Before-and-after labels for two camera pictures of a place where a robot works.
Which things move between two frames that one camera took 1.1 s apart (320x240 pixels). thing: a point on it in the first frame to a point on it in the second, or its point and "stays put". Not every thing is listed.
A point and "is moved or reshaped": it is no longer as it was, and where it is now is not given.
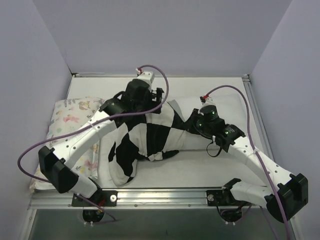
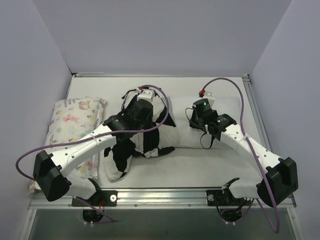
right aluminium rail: [246, 80] stays put
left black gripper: [155, 97] to [144, 107]
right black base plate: [219, 198] stays put
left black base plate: [102, 198] stays put
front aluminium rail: [143, 198] stays put
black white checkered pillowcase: [148, 137] is moved or reshaped
